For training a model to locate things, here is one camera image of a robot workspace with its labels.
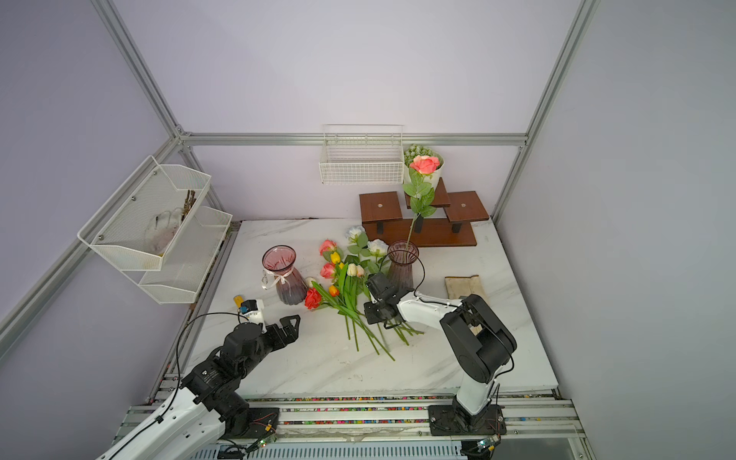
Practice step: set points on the white mesh two-tier shelf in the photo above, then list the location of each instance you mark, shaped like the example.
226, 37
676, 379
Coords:
116, 232

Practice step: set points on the aluminium frame post right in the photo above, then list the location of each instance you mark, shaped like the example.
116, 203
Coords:
581, 21

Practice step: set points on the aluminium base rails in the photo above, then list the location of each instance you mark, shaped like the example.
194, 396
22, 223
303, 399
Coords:
360, 421

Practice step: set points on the beige glove with red trim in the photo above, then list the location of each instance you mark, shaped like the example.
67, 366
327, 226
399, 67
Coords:
463, 287

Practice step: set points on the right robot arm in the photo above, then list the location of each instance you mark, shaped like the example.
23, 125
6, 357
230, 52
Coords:
479, 340

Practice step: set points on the orange tulip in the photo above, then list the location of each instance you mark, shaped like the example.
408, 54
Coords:
338, 301

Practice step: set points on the aluminium frame post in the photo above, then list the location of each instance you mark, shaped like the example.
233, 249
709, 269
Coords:
125, 43
581, 21

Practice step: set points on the aluminium frame back rail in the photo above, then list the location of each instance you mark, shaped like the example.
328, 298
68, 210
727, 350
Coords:
195, 139

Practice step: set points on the potted green plant white pot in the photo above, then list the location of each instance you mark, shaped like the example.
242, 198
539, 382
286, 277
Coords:
425, 162

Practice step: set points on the wide purple glass vase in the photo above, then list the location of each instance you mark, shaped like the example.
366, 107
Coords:
279, 272

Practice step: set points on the red rose flower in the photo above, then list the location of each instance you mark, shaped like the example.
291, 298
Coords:
313, 299

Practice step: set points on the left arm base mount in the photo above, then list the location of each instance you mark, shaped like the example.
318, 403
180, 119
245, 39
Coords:
254, 423

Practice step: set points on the brown wooden tiered stand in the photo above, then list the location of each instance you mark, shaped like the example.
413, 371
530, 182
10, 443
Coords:
450, 226

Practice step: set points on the pink rose flower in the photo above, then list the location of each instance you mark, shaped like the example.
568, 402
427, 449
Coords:
421, 197
327, 247
328, 271

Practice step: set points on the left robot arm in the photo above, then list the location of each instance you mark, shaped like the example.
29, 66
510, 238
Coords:
206, 406

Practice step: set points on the items in mesh shelf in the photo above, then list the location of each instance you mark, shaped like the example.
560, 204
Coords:
163, 227

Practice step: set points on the white rose near stand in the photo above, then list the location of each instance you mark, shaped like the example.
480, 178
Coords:
354, 234

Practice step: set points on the aluminium frame post left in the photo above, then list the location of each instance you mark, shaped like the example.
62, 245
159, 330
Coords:
125, 43

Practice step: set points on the white rose lower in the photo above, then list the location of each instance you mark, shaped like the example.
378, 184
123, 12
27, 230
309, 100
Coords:
377, 248

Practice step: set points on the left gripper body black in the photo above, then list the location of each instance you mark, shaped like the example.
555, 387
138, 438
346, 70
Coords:
271, 340

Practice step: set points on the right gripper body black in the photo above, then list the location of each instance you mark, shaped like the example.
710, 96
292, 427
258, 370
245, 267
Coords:
376, 310

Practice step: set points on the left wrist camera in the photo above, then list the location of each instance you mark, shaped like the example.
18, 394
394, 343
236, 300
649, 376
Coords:
251, 311

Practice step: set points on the white wire wall basket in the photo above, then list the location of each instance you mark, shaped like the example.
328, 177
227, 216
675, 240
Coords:
353, 163

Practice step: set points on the tall purple ribbed glass vase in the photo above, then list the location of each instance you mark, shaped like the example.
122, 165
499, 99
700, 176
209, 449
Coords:
402, 256

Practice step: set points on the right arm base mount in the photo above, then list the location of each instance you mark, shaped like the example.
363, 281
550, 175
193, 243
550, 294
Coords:
454, 420

